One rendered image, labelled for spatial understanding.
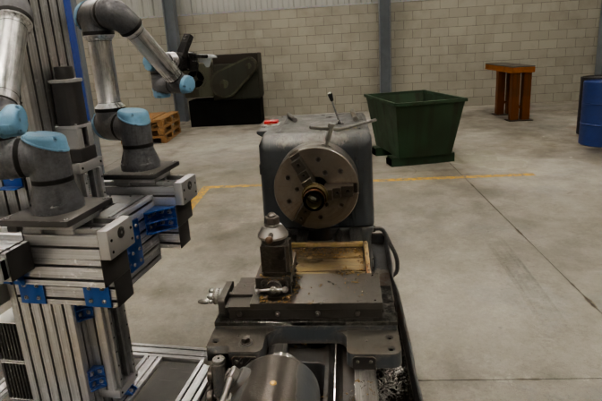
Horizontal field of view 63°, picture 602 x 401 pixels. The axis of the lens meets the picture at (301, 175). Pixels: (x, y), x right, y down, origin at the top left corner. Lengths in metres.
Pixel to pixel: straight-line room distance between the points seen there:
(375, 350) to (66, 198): 0.96
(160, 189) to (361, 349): 1.06
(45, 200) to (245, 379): 0.98
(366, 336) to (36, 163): 1.02
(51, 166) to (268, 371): 1.00
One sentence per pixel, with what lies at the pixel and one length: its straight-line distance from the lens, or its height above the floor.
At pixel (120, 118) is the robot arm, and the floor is 1.37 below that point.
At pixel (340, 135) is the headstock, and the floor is 1.24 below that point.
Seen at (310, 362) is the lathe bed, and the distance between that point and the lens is 1.29.
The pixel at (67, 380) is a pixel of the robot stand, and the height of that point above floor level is 0.44.
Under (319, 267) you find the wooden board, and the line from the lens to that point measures 1.64.
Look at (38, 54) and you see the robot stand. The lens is 1.84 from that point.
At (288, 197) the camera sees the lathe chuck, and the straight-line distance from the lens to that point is 1.82.
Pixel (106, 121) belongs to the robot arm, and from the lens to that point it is 2.06.
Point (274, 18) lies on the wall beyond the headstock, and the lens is 11.73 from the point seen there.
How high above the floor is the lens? 1.59
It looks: 15 degrees down
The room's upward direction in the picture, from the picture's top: 3 degrees counter-clockwise
